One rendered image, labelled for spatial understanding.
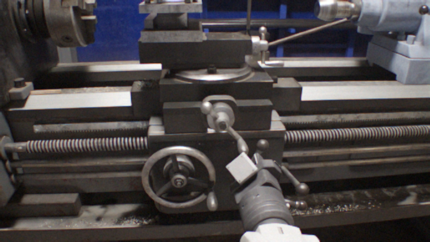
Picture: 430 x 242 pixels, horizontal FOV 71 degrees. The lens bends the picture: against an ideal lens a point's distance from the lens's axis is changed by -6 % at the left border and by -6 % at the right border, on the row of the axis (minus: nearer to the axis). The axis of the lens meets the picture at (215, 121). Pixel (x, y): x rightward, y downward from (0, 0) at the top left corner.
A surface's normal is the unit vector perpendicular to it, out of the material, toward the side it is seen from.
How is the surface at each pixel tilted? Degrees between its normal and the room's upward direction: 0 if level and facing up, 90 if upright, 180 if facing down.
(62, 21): 97
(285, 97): 90
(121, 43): 90
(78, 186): 90
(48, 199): 0
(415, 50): 61
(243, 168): 69
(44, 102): 36
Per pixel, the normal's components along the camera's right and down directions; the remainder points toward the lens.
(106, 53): 0.09, 0.43
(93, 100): 0.06, -0.48
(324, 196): 0.00, -0.90
